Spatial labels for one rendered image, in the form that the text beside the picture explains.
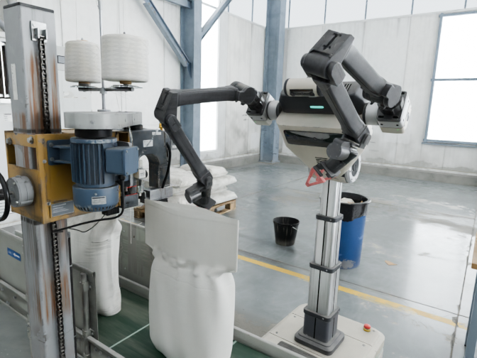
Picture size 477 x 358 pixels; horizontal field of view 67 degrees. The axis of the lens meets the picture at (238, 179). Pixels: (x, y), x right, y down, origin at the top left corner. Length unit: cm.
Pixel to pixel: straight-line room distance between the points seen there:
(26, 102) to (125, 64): 36
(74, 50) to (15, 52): 22
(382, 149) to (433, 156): 108
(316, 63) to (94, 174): 78
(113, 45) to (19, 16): 30
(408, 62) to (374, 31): 109
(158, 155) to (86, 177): 49
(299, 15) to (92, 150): 941
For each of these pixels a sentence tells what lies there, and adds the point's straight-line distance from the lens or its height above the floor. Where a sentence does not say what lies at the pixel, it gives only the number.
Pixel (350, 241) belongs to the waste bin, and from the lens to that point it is 353.
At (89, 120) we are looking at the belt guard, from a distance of 125.
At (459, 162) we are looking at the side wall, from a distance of 913.
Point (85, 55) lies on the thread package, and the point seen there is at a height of 163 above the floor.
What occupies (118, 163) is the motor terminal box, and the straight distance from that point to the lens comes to 125.
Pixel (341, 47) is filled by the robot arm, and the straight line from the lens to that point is 102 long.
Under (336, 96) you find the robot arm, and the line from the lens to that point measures 110.
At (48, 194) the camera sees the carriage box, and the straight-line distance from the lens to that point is 144.
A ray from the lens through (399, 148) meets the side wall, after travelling 926.
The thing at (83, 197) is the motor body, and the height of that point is 114.
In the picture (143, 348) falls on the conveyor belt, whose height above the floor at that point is 38.
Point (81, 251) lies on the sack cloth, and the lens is 200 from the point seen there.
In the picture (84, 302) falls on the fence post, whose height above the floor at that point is 59.
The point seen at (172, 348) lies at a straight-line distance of 170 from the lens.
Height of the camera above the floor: 144
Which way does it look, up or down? 11 degrees down
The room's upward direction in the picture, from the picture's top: 2 degrees clockwise
